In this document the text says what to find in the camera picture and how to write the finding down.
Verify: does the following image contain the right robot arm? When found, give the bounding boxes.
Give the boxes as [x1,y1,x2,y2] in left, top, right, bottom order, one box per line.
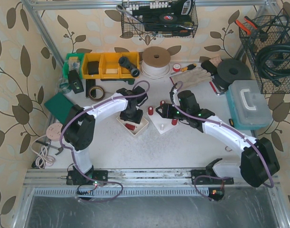
[156,90,280,188]

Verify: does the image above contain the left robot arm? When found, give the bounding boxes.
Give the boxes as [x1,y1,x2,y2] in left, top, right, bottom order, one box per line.
[59,86,148,180]

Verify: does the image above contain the yellow storage bins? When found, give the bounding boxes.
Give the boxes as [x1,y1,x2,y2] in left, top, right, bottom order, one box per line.
[81,52,140,79]

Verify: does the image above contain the grey pipe fitting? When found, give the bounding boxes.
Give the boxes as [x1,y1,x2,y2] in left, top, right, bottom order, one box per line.
[118,57,140,77]

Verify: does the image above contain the beige work glove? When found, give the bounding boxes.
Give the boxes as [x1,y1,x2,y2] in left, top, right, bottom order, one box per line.
[170,67,212,90]

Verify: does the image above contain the brown tape roll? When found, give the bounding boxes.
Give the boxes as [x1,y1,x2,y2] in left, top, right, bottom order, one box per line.
[88,85,105,102]

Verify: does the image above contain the small yellow black screwdriver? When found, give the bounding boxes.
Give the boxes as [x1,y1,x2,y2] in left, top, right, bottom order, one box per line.
[171,64,196,75]

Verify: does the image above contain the black box in bin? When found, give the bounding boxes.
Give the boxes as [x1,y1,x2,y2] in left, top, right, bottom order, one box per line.
[87,61,99,75]

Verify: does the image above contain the black brush with sponge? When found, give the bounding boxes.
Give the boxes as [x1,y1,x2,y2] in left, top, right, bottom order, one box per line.
[201,57,222,75]

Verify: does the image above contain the black battery charger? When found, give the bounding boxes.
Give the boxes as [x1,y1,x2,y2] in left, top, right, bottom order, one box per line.
[67,70,84,94]

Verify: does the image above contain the yellow black screwdriver by toolbox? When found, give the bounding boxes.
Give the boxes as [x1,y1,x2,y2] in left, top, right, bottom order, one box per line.
[229,119,234,127]

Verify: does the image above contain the brass padlock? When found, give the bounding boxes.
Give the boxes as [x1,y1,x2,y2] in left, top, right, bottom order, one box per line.
[225,146,232,152]

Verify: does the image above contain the green storage bin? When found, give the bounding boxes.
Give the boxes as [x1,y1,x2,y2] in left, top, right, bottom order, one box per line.
[63,53,84,79]

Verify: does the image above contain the glass jar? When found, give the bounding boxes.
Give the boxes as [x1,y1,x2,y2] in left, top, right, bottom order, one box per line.
[58,78,71,94]

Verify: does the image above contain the black foam disc spool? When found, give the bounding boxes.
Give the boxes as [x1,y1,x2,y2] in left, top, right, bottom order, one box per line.
[214,58,251,89]

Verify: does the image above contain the green foam pad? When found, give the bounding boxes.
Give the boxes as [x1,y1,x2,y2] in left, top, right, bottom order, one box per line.
[44,93,74,124]

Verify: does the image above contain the teal clear toolbox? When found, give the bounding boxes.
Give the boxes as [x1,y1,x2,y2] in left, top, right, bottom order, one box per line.
[225,80,272,130]

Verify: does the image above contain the round sanding disc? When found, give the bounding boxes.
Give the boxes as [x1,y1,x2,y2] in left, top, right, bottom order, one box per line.
[46,123,63,142]

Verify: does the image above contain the white four-peg base plate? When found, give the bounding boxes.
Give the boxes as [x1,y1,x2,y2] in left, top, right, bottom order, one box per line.
[147,108,179,134]

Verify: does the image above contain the white cable spool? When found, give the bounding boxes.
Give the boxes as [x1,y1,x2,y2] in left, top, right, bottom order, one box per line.
[141,46,171,80]

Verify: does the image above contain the wire basket with tools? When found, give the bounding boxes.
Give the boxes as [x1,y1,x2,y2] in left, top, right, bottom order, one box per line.
[116,0,198,39]

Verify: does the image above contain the white cord bundle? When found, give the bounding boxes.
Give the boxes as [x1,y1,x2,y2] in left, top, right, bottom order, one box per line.
[30,135,57,169]

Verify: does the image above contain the orange handled pliers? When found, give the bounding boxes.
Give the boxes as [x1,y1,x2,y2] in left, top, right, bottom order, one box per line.
[234,16,258,36]

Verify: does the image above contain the black hose coil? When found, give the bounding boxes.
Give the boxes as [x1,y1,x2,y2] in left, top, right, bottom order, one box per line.
[255,41,290,81]

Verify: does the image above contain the wire basket with hoses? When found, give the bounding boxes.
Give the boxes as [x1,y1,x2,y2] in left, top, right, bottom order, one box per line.
[239,14,290,94]

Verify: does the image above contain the aluminium rail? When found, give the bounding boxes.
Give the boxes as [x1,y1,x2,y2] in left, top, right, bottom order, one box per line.
[23,167,219,187]

